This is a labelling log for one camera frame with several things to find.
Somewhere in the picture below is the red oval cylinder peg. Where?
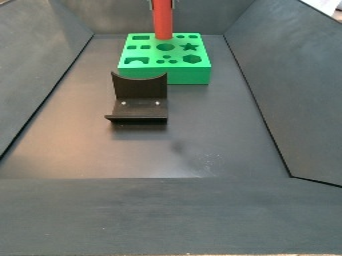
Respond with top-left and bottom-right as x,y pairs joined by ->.
152,0 -> 173,40

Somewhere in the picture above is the green shape sorter board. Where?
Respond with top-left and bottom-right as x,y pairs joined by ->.
118,33 -> 212,85

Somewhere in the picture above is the black curved holder stand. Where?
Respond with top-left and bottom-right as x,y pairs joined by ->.
105,73 -> 169,122

